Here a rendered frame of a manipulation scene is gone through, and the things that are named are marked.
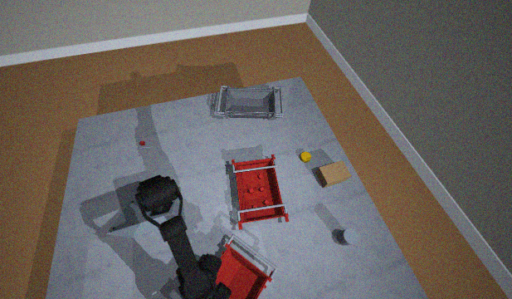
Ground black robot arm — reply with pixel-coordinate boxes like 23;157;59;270
135;175;222;299

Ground yellow short cylinder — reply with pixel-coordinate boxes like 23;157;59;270
300;152;311;163

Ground tan rectangular block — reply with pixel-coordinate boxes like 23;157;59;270
315;160;352;188

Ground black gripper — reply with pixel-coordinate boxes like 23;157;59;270
176;268;232;299

